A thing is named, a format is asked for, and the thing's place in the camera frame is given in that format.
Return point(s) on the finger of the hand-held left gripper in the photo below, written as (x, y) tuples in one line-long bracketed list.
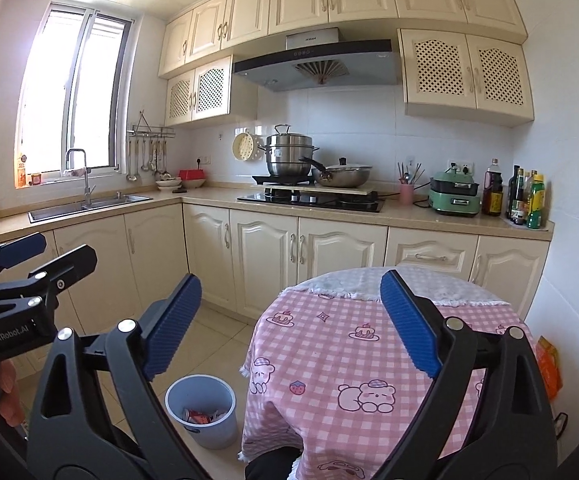
[(19, 251), (69, 265)]

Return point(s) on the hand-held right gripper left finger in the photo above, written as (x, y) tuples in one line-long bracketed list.
[(174, 325)]

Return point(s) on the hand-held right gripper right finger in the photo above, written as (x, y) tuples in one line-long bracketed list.
[(409, 320)]

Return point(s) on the heap of snack wrappers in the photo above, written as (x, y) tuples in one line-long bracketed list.
[(202, 416)]

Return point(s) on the blue trash bin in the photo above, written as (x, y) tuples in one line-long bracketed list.
[(219, 432)]

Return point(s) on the person's left hand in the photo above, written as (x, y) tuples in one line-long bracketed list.
[(10, 395)]

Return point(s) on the steel sink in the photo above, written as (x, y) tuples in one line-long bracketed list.
[(89, 207)]

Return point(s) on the white fringed cloth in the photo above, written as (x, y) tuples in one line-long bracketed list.
[(354, 282)]

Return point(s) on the small red jar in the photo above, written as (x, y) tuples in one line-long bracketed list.
[(35, 179)]

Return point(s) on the small orange bottle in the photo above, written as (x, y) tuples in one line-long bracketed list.
[(21, 172)]

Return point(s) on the steel faucet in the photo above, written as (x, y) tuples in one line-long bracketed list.
[(86, 182)]

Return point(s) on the pink checkered tablecloth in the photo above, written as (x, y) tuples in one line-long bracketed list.
[(329, 360)]

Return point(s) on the pink utensil holder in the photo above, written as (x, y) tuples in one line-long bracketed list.
[(407, 195)]

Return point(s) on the stacked white bowls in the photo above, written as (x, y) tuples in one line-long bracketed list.
[(169, 185)]

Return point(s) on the row of hanging utensils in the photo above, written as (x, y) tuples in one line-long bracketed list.
[(149, 160)]

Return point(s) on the green electric cooker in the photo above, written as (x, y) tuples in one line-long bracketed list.
[(454, 195)]

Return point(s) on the white bowl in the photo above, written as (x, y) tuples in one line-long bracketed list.
[(194, 184)]

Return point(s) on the bunch of chopsticks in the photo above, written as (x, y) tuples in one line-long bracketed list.
[(409, 174)]

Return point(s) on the orange paper bag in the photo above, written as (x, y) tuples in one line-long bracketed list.
[(549, 367)]

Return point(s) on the red box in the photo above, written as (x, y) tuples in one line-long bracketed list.
[(192, 175)]

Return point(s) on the black gas stove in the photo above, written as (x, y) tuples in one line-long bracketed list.
[(314, 202)]

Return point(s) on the soy sauce bottle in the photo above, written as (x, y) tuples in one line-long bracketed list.
[(492, 192)]

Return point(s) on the wooden board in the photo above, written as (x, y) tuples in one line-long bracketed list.
[(329, 190)]

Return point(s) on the steel wok with lid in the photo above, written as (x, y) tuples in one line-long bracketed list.
[(344, 176)]

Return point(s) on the dark glass bottle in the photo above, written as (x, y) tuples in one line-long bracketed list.
[(514, 192), (520, 202)]

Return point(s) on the window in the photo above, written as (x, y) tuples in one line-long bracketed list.
[(74, 95)]

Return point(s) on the green yellow bottle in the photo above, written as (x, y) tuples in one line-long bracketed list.
[(536, 207)]

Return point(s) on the person's dark clothing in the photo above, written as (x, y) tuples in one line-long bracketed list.
[(272, 465)]

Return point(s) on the black induction cooker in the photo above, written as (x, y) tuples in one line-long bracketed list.
[(282, 180)]

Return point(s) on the clear oil bottle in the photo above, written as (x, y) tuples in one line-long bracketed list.
[(530, 182)]

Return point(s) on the cream perforated tray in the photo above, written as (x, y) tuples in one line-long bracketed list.
[(244, 146)]

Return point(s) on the steel steamer pot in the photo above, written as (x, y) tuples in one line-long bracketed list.
[(289, 157)]

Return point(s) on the small lattice door cabinet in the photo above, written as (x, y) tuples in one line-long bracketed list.
[(209, 90)]

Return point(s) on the large lattice door cabinet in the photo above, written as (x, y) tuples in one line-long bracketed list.
[(464, 72)]

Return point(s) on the grey range hood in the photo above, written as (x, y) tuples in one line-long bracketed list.
[(314, 67)]

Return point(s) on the wall utensil rack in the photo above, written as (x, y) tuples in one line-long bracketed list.
[(152, 131)]

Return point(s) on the white double wall socket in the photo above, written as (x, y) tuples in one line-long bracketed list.
[(462, 166)]

